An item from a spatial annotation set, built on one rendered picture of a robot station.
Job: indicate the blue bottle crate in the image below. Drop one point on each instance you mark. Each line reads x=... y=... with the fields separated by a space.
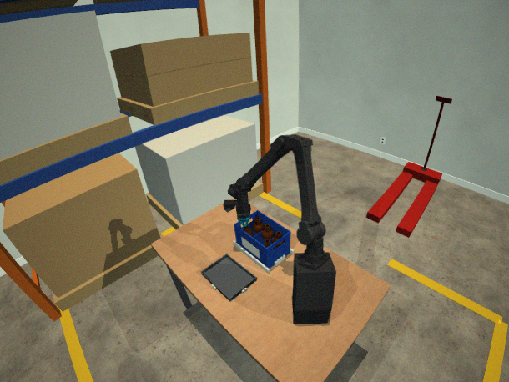
x=267 y=256

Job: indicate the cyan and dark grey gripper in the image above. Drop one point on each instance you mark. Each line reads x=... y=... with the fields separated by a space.
x=245 y=215

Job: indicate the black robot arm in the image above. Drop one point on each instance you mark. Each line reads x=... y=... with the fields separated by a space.
x=309 y=231

